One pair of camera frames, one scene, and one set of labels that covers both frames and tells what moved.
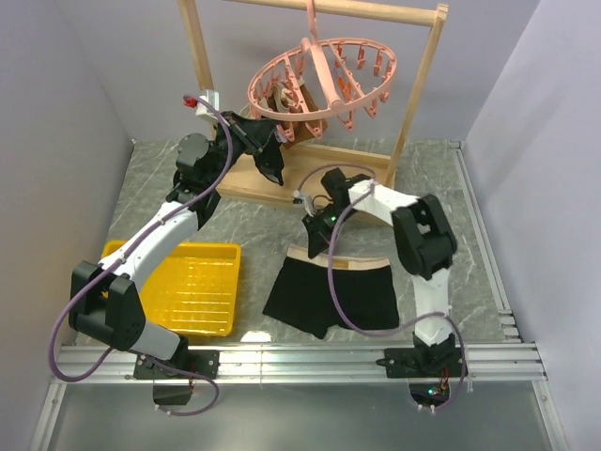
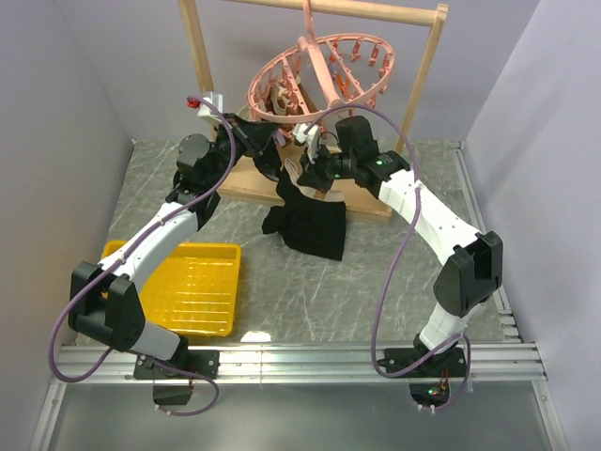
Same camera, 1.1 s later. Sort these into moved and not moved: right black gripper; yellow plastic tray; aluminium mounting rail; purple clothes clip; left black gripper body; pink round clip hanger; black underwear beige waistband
Moved: right black gripper; black underwear beige waistband; pink round clip hanger
Not moved: left black gripper body; purple clothes clip; aluminium mounting rail; yellow plastic tray
